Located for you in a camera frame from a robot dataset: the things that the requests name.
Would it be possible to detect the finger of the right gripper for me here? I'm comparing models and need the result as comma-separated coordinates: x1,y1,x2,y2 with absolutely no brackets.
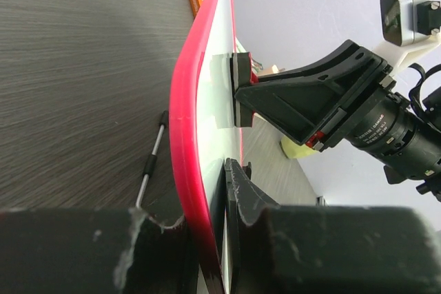
245,40,366,145

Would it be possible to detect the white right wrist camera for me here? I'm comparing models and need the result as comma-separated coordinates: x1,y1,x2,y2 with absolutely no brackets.
376,0,441,74

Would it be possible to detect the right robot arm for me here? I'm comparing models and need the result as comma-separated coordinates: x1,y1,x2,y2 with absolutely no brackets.
230,40,440,197

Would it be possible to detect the red bone shaped eraser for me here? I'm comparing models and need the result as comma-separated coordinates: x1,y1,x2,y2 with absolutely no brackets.
229,52,258,128

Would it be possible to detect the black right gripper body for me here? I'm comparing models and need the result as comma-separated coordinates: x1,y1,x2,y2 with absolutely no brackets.
308,44,419,165

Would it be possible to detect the pink framed whiteboard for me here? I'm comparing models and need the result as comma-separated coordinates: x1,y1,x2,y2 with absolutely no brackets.
169,0,243,293

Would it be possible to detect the yellow green paper cup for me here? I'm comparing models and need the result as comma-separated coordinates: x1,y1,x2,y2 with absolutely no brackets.
280,136,316,159

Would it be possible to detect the wooden cube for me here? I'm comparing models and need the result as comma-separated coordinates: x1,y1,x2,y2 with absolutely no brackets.
256,65,285,77

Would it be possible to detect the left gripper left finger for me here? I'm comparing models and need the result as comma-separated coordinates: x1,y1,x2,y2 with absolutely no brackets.
1,209,188,293

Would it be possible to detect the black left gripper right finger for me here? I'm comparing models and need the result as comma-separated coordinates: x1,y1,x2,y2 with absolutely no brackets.
224,158,440,293

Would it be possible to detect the metal whiteboard stand rod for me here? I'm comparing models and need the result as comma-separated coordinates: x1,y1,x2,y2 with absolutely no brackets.
135,110,169,209

